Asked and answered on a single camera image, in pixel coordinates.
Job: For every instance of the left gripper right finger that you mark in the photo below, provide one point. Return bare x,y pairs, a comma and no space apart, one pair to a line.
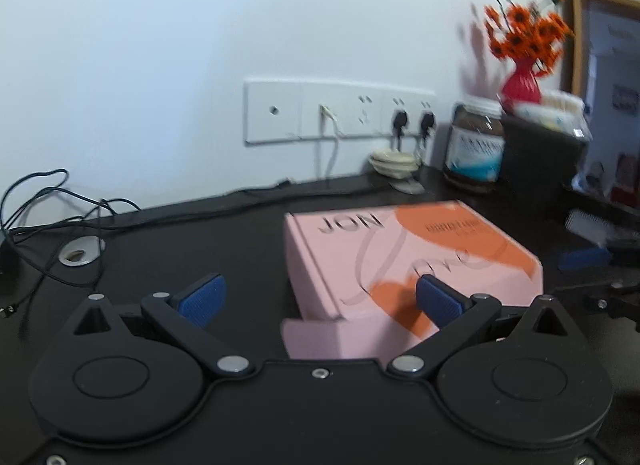
461,322

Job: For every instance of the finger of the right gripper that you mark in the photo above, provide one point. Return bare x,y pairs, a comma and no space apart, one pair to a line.
585,258

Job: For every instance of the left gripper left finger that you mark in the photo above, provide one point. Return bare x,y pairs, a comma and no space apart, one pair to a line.
183,317

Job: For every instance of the pink cardboard box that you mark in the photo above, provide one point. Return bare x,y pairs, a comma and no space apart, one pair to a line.
354,274

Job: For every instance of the black storage box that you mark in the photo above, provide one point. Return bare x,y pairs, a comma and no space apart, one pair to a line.
538,164

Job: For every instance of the white patterned tissue pack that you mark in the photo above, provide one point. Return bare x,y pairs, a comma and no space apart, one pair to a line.
545,117

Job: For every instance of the brown fish oil bottle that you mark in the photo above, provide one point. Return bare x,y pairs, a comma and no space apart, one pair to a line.
475,145

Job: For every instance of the cotton swab container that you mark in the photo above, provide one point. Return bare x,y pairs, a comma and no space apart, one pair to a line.
566,109

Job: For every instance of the red ribbed vase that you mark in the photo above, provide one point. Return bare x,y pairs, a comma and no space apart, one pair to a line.
521,86

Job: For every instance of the black plug right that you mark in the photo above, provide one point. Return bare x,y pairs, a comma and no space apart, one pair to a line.
427,125

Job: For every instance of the black plug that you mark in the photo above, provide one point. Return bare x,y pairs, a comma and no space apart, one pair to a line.
400,123
427,125

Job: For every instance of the black plug left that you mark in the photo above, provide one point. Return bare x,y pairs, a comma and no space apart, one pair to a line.
400,123

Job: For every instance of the orange artificial flowers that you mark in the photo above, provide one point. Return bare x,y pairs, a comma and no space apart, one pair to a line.
533,32

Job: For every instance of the beige round cable winder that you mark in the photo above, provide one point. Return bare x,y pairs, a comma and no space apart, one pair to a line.
399,168

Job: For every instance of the white wall socket strip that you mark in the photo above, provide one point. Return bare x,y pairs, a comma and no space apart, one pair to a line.
291,110

